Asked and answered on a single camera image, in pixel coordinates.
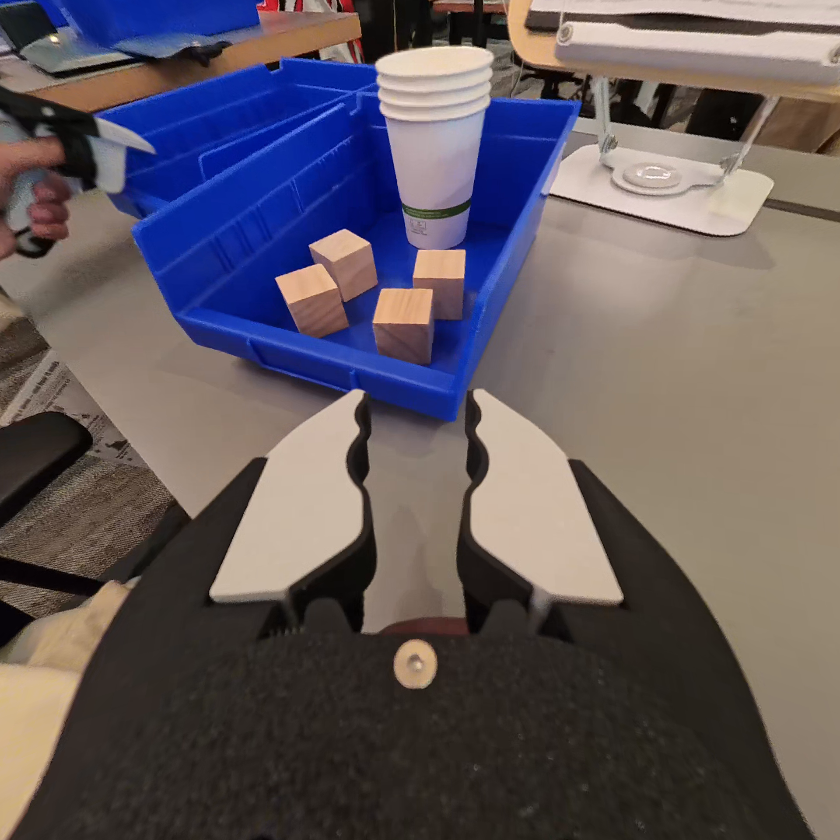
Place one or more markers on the printed paper sheet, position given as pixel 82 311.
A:
pixel 46 394

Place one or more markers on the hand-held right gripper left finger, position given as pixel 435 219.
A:
pixel 289 525

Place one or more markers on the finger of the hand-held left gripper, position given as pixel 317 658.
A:
pixel 118 136

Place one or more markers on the wooden document stand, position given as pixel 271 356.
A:
pixel 656 197

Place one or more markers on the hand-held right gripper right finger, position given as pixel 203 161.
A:
pixel 544 525

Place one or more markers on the black office chair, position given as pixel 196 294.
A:
pixel 39 453

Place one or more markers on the blue plastic bin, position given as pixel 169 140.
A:
pixel 164 16
pixel 262 216
pixel 216 124

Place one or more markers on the person's left hand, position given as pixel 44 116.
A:
pixel 49 210

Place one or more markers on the wooden cube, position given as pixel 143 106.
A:
pixel 312 302
pixel 344 262
pixel 439 279
pixel 403 325

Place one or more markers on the printed instruction sheet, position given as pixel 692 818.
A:
pixel 689 10

